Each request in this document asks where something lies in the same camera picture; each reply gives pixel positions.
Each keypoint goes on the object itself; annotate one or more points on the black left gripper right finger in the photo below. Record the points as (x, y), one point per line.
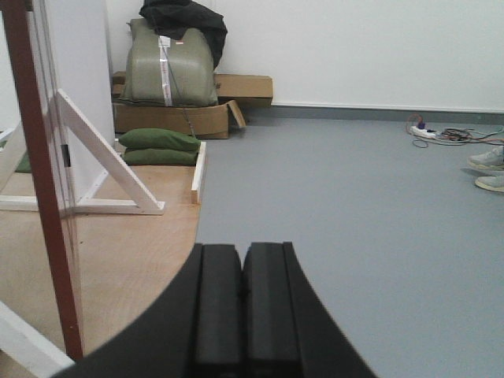
(289, 332)

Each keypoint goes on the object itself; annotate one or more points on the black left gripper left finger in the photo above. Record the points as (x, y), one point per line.
(193, 329)

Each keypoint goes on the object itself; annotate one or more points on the brown wooden door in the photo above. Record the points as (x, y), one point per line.
(33, 74)

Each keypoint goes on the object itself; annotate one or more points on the plywood base board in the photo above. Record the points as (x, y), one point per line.
(126, 261)

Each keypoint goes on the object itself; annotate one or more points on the lower green sandbag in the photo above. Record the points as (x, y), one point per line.
(159, 157)

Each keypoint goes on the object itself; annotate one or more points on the green sandbag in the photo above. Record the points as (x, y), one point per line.
(159, 157)
(161, 139)

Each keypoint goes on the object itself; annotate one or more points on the upper green sandbag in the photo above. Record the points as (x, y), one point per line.
(161, 139)

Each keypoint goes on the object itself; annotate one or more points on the open flat cardboard box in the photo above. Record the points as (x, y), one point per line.
(211, 122)

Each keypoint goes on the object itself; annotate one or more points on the white power strip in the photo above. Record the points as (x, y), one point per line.
(423, 132)

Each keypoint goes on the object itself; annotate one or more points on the lower light grey sneaker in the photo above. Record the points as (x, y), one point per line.
(491, 183)

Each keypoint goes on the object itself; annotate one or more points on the large olive woven sack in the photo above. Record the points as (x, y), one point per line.
(168, 72)

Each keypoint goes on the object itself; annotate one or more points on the black cloth on sack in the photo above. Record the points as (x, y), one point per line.
(173, 18)

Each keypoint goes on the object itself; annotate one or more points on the white wooden door frame brace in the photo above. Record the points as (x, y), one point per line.
(98, 157)

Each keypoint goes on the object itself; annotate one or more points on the white wooden edge rail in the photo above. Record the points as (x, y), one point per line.
(199, 174)

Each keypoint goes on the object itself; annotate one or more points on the closed cardboard box by wall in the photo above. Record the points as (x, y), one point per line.
(247, 90)

